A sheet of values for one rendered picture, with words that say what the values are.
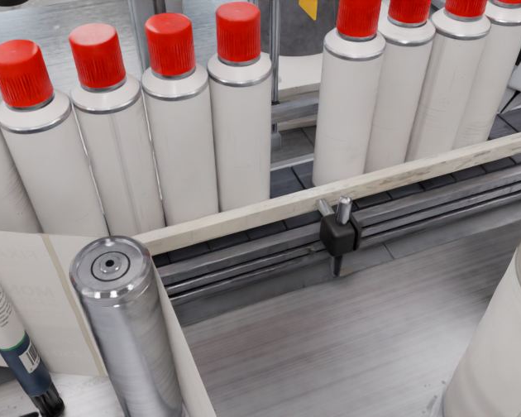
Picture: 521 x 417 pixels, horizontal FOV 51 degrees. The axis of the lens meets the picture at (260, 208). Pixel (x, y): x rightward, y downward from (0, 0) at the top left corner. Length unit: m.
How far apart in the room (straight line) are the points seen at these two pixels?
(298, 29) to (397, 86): 0.27
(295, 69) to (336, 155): 0.23
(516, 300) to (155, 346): 0.18
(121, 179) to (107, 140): 0.04
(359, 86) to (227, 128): 0.12
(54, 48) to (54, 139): 0.55
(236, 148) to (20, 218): 0.18
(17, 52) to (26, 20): 0.66
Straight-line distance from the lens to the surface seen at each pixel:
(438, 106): 0.55
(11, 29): 1.04
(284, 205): 0.50
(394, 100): 0.52
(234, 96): 0.43
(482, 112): 0.60
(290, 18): 0.75
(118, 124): 0.42
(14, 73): 0.40
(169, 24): 0.41
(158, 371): 0.32
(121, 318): 0.27
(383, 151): 0.56
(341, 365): 0.45
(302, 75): 0.71
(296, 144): 0.70
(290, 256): 0.54
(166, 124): 0.43
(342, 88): 0.48
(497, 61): 0.57
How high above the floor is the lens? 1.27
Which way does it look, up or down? 45 degrees down
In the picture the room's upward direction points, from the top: straight up
